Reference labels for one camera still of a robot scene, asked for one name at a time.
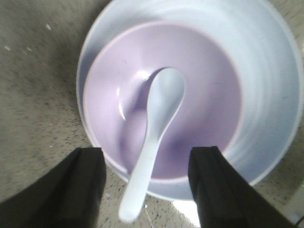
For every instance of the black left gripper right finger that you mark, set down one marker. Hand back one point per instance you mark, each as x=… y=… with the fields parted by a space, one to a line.
x=224 y=198

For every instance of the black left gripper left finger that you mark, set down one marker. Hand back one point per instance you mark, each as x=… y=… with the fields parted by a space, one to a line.
x=68 y=196

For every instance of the light blue plastic spoon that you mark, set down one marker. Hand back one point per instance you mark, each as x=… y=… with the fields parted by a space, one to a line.
x=164 y=99

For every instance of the purple plastic bowl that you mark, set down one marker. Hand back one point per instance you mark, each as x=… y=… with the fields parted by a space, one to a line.
x=117 y=87

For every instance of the light blue plastic plate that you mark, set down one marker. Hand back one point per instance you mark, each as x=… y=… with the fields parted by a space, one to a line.
x=266 y=58

